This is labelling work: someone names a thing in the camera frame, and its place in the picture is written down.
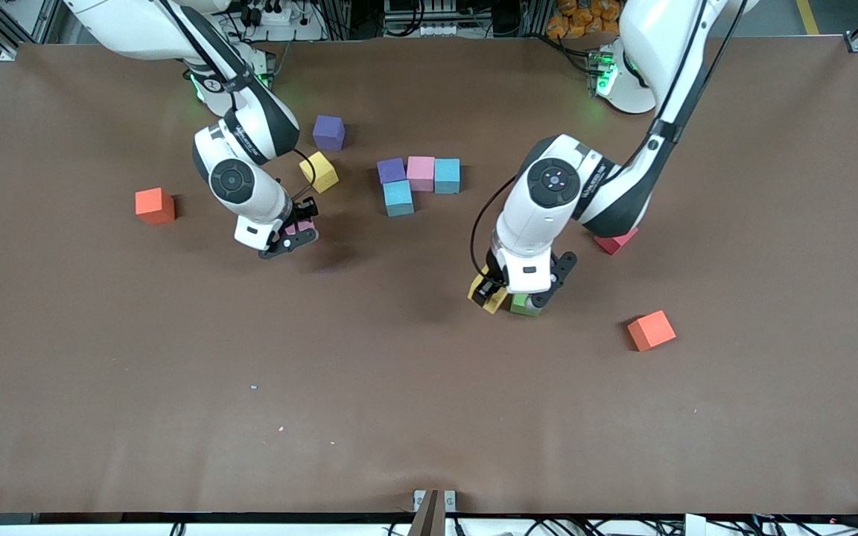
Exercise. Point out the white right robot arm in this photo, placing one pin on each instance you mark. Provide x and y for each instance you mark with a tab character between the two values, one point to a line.
146	26

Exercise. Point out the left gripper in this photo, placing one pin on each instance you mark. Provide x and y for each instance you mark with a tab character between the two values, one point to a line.
485	291

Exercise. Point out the blue foam block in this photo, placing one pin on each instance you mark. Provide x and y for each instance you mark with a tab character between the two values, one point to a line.
447	176
398	199

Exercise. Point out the pink foam block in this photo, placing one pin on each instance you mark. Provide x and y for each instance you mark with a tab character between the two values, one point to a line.
304	225
421	173

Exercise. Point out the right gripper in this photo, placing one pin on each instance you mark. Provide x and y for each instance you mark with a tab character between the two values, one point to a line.
302	212

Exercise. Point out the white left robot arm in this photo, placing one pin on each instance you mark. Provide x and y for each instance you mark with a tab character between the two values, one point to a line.
660	45

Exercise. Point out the green foam block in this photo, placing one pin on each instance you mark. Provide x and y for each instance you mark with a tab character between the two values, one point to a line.
522	306

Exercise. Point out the orange mesh bag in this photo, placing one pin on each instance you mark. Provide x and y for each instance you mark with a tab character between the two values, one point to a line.
582	22

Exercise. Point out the yellow foam block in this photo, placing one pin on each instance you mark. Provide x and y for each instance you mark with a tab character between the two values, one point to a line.
319	172
500	302

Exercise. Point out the orange foam block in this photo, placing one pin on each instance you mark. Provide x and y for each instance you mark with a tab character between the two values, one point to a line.
651	331
155	206

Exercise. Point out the white terminal block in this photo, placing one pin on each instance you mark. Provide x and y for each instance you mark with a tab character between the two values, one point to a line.
440	30

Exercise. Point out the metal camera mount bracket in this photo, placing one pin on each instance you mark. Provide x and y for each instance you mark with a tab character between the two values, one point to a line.
433	514

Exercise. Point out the red foam block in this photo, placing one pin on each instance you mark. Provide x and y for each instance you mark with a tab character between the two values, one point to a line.
615	244

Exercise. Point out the purple foam block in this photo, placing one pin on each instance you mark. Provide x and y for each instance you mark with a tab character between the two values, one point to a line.
391	170
328	132

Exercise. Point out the white power strip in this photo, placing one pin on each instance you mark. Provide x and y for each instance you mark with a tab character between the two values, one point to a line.
306	30

